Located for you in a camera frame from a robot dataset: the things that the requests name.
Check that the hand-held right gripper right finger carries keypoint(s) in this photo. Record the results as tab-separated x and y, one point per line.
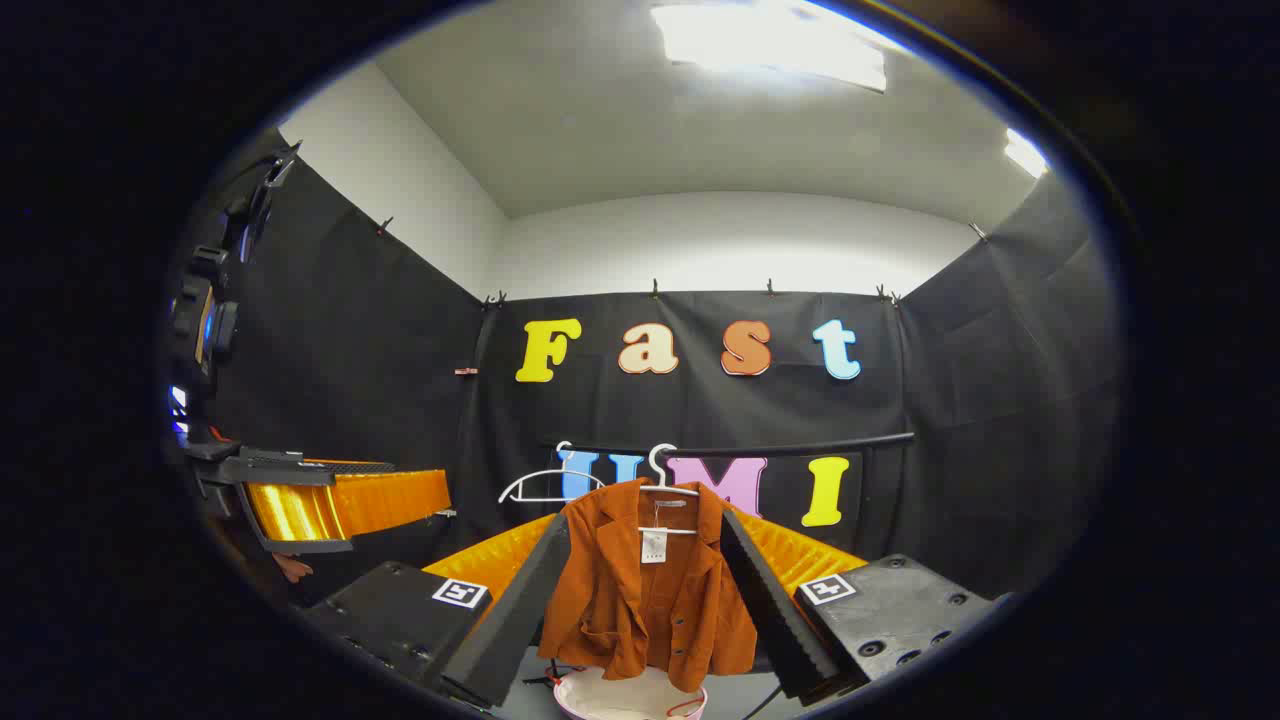
775	610

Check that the white laundry hamper pink rim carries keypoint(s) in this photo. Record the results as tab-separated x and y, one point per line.
620	700

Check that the black clothes rail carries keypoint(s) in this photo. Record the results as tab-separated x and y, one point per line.
800	446

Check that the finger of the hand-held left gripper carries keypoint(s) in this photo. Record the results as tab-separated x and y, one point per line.
330	510
280	467

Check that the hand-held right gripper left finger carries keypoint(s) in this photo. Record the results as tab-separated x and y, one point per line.
520	620

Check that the large ceiling light panel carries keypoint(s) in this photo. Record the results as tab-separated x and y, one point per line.
770	40

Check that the empty white plastic hanger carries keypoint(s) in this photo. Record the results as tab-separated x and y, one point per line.
520	488

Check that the small ceiling light panel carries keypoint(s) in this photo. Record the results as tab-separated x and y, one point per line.
1025	152

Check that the black backdrop cloth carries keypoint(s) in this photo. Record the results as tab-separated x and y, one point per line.
700	410

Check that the white hanger with crossbar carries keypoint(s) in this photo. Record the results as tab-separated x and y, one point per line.
657	466

